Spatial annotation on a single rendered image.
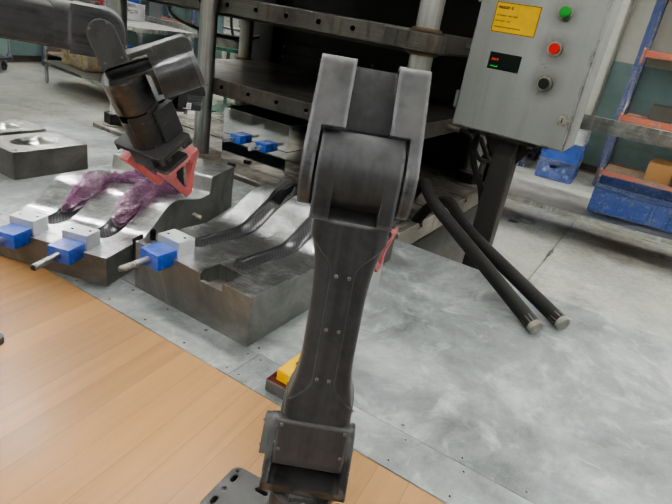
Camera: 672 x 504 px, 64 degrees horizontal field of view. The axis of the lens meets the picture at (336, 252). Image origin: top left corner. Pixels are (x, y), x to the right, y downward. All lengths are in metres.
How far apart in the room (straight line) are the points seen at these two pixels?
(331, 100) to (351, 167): 0.06
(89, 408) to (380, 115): 0.52
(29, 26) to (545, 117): 1.12
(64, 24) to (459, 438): 0.72
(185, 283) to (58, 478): 0.36
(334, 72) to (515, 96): 1.06
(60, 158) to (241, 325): 0.88
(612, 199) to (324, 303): 4.06
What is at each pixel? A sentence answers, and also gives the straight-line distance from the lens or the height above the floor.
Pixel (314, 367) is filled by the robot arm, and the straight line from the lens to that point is 0.49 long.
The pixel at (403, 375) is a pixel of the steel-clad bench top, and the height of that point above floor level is 0.80.
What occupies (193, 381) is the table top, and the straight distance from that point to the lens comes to 0.80.
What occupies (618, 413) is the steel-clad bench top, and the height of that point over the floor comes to 0.80.
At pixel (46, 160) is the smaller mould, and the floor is 0.84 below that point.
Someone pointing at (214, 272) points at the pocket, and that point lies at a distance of 0.92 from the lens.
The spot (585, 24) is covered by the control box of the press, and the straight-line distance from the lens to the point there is 1.46.
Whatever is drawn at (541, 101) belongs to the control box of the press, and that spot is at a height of 1.18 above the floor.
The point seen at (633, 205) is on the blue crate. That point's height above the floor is 0.38.
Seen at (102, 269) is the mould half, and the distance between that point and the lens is 1.02.
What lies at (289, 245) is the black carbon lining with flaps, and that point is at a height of 0.88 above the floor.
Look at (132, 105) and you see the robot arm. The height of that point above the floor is 1.14.
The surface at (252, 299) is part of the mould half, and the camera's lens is 0.83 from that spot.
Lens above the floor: 1.29
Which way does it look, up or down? 23 degrees down
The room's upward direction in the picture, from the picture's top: 10 degrees clockwise
